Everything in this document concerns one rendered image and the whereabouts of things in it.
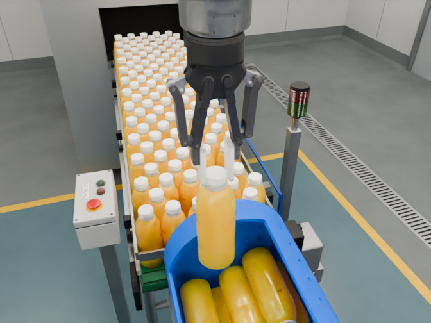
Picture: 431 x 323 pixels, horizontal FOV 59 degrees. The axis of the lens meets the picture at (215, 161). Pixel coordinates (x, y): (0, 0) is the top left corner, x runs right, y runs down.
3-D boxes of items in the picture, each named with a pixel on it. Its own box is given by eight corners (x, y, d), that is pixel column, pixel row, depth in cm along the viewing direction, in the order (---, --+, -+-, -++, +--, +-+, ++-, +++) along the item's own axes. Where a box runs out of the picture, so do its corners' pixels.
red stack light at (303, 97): (293, 104, 119) (294, 93, 117) (285, 96, 124) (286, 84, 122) (312, 102, 121) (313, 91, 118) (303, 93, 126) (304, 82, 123)
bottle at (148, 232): (160, 272, 106) (154, 224, 95) (136, 268, 107) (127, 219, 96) (168, 253, 111) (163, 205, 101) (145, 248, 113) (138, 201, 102)
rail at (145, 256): (139, 262, 102) (138, 254, 100) (139, 259, 103) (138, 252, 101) (280, 234, 110) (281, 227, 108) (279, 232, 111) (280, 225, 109)
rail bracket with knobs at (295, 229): (270, 268, 107) (274, 242, 101) (261, 248, 112) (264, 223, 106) (303, 261, 109) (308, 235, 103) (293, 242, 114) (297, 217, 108)
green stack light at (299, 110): (291, 119, 122) (293, 105, 119) (283, 109, 127) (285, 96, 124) (310, 116, 123) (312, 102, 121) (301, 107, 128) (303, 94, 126)
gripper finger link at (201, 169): (206, 148, 56) (201, 149, 56) (206, 186, 60) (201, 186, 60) (201, 138, 59) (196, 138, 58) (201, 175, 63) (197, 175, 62)
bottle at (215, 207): (194, 271, 69) (189, 189, 59) (201, 243, 75) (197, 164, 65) (233, 275, 69) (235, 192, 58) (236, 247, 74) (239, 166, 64)
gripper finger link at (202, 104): (216, 80, 50) (206, 79, 50) (201, 152, 56) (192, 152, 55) (209, 69, 53) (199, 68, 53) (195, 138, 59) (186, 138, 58)
